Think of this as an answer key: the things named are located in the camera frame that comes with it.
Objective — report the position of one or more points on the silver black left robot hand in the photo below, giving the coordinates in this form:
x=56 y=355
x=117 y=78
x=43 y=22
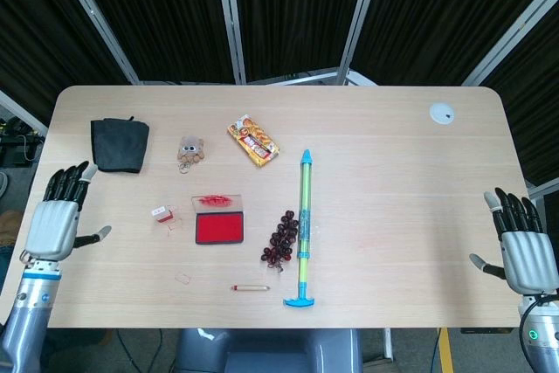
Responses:
x=52 y=229

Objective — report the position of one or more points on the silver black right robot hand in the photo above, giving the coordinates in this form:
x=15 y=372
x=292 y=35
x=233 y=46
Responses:
x=526 y=259

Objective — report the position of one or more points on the small red stamp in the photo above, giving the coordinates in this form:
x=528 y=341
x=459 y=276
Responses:
x=160 y=214

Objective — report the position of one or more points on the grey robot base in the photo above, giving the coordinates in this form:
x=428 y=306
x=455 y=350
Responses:
x=262 y=353

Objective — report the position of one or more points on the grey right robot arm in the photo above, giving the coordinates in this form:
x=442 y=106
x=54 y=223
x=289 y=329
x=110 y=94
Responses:
x=543 y=338

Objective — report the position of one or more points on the red ink pad clear lid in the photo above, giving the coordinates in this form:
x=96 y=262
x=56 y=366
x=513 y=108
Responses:
x=218 y=226

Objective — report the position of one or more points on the brown shoe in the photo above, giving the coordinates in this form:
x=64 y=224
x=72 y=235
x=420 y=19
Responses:
x=11 y=222

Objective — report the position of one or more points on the dark folded cloth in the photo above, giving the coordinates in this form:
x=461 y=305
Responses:
x=118 y=143

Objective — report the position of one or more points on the yellow snack box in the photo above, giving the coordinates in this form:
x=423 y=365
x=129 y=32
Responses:
x=253 y=141

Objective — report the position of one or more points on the blue green water pump toy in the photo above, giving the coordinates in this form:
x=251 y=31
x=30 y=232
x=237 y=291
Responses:
x=305 y=216

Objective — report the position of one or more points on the dark red grape bunch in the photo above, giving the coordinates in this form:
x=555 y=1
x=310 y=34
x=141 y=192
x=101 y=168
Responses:
x=281 y=237

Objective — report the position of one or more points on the aluminium frame post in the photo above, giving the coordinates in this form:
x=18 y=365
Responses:
x=231 y=19
x=98 y=19
x=360 y=19
x=511 y=32

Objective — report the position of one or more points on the grey metal table frame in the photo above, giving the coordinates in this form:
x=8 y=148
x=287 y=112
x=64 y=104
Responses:
x=360 y=78

